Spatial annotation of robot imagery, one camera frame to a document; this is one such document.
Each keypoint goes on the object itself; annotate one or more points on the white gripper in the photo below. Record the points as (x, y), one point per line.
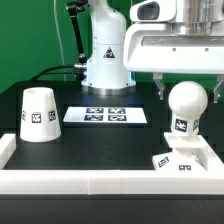
(154, 48)

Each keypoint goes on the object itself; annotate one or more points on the white lamp bulb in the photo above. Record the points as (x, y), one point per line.
(187, 101)

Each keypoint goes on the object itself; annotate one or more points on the white lamp base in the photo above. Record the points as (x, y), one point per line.
(183, 154)

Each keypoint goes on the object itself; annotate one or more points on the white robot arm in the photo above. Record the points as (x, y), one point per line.
(106, 72)

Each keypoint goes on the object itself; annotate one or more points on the white lamp shade cone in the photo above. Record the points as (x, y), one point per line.
(39, 117)

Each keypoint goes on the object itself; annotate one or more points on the white marker sheet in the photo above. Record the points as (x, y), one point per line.
(130, 115)

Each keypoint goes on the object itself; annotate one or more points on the white U-shaped fence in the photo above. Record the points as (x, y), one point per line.
(208, 181)

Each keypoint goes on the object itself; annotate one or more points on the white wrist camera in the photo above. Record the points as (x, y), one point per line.
(153, 11)

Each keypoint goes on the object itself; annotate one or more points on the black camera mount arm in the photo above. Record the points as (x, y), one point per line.
(74, 8)

